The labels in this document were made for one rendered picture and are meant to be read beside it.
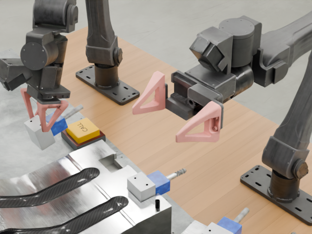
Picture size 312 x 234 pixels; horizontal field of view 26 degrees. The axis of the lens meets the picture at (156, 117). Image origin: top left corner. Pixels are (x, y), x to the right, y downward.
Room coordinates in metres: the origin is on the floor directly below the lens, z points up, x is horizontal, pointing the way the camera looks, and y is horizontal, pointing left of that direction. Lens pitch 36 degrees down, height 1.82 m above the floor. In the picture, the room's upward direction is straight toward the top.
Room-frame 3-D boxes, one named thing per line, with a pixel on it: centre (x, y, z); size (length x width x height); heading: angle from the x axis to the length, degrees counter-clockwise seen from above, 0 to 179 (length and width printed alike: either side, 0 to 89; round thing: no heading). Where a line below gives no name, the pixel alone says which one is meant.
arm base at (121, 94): (1.53, 0.13, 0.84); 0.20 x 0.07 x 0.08; 44
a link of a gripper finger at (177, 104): (0.88, -0.01, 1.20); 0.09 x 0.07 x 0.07; 133
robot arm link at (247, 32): (0.97, -0.15, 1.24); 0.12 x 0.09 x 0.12; 134
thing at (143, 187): (1.04, -0.01, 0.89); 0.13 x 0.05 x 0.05; 126
